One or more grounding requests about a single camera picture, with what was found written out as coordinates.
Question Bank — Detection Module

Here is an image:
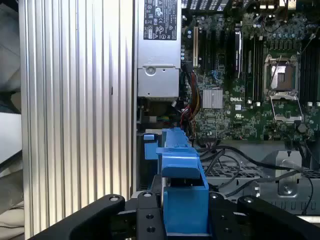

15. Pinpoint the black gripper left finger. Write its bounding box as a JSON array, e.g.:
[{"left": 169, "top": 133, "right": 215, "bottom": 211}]
[{"left": 28, "top": 174, "right": 166, "bottom": 240}]

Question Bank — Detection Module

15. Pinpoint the silver power supply unit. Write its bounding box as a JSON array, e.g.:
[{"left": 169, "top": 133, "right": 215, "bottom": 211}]
[{"left": 136, "top": 0, "right": 182, "bottom": 100}]

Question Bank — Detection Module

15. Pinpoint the silver chipset heatsink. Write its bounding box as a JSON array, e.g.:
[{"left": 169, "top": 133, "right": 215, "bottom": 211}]
[{"left": 202, "top": 89, "right": 223, "bottom": 109}]

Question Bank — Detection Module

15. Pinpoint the coloured power wire bundle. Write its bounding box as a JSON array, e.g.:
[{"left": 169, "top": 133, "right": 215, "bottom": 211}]
[{"left": 179, "top": 62, "right": 202, "bottom": 132}]

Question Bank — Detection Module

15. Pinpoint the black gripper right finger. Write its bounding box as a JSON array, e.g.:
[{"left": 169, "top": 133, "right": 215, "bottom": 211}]
[{"left": 208, "top": 191, "right": 320, "bottom": 240}]

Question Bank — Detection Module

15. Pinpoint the blue disk carrier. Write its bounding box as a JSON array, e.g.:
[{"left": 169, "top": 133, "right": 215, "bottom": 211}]
[{"left": 143, "top": 133, "right": 163, "bottom": 161}]

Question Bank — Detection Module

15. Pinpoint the CPU socket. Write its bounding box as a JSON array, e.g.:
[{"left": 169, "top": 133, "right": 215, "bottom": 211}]
[{"left": 267, "top": 59, "right": 299, "bottom": 93}]

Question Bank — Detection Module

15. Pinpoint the thin metal locking lever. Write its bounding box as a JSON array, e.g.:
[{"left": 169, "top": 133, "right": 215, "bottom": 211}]
[
  {"left": 270, "top": 55, "right": 283, "bottom": 88},
  {"left": 299, "top": 33, "right": 316, "bottom": 55}
]

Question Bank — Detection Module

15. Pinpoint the black RAM slot row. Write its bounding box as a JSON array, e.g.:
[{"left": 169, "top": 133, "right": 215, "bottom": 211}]
[
  {"left": 246, "top": 36, "right": 265, "bottom": 103},
  {"left": 299, "top": 42, "right": 320, "bottom": 104}
]

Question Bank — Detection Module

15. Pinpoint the white flat panel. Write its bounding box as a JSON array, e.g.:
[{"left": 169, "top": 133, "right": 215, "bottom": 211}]
[{"left": 0, "top": 112, "right": 23, "bottom": 165}]

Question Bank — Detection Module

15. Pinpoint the metal socket cover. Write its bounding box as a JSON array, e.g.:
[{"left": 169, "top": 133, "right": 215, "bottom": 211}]
[{"left": 270, "top": 95, "right": 304, "bottom": 124}]

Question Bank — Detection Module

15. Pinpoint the black disk wire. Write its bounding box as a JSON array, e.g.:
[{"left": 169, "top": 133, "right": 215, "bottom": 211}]
[{"left": 197, "top": 146, "right": 315, "bottom": 216}]

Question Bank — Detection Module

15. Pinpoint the green motherboard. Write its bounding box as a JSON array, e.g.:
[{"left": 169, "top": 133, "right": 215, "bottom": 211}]
[{"left": 181, "top": 9, "right": 320, "bottom": 142}]

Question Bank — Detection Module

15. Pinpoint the open dark PC case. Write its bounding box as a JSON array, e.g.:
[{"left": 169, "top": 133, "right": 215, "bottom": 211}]
[{"left": 131, "top": 0, "right": 320, "bottom": 240}]

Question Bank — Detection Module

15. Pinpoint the metal disk bay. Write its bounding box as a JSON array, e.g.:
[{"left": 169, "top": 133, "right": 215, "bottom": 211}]
[{"left": 198, "top": 139, "right": 320, "bottom": 216}]

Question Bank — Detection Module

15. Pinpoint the white expansion slot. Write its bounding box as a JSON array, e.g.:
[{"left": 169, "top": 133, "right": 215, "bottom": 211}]
[{"left": 192, "top": 26, "right": 199, "bottom": 68}]

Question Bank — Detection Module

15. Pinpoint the black expansion slot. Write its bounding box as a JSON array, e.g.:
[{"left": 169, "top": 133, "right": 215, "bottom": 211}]
[
  {"left": 210, "top": 29, "right": 218, "bottom": 72},
  {"left": 199, "top": 29, "right": 208, "bottom": 72}
]

